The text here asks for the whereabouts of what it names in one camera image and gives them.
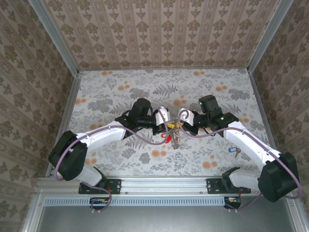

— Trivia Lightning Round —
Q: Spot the slotted grey cable duct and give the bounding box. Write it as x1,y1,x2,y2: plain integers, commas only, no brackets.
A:
44,196,226,207

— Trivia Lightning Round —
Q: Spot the thin aluminium table edge rail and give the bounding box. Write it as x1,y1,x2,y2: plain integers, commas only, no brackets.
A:
78,67,249,73

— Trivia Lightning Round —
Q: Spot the long aluminium base rail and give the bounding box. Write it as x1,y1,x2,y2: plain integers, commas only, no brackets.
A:
35,176,263,196

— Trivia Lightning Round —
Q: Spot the grey metal panel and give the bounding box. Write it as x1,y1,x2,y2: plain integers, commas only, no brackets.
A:
36,205,297,232

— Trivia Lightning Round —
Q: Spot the black wiring box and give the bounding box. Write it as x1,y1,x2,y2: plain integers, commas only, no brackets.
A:
223,196,242,210
89,197,111,211

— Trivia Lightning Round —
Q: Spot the short aluminium frame post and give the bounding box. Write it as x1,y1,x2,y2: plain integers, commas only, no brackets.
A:
20,190,45,232
284,193,309,232

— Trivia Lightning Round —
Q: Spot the aluminium table side rail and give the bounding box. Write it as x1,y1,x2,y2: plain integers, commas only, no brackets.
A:
45,72,83,178
248,72,282,155

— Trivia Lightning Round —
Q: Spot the short purple base cable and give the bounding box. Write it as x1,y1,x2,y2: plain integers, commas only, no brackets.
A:
81,182,113,213
225,193,263,210

